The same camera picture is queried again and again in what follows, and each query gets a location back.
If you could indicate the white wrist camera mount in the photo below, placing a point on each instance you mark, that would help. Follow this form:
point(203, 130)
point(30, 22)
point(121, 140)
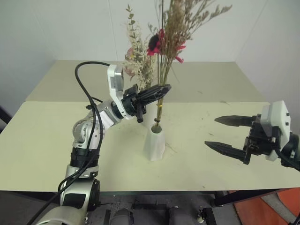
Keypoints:
point(279, 117)
point(112, 72)

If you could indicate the pale dried bouquet pink flowers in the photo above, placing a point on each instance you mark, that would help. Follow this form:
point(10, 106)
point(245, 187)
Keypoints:
point(138, 58)

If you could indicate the dark rounded grey shape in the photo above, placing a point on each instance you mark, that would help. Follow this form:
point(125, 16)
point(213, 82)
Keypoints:
point(122, 216)

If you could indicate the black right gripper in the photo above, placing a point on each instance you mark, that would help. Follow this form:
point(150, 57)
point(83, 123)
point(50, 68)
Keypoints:
point(260, 140)

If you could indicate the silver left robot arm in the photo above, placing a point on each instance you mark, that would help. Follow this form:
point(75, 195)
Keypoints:
point(82, 131)

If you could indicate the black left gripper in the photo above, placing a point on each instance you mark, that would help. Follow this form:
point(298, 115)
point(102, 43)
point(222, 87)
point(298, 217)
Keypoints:
point(131, 103)

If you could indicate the black table frame bar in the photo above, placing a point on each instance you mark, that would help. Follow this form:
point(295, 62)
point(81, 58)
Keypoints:
point(246, 195)

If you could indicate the orange floor object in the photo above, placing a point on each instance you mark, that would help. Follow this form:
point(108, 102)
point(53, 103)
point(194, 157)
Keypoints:
point(269, 211)

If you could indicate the dark object at table side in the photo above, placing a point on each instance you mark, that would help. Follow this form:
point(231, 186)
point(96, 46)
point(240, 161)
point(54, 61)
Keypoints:
point(4, 117)

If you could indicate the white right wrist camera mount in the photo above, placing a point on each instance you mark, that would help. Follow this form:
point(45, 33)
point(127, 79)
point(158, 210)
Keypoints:
point(279, 117)

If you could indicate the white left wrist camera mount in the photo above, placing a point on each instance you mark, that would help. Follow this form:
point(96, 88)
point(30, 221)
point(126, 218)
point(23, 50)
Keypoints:
point(112, 72)

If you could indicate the dried bouquet with red flowers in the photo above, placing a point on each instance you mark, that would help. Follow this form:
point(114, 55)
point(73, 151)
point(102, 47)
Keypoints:
point(174, 30)

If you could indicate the white faceted vase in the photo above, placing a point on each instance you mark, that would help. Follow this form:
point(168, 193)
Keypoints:
point(154, 145)

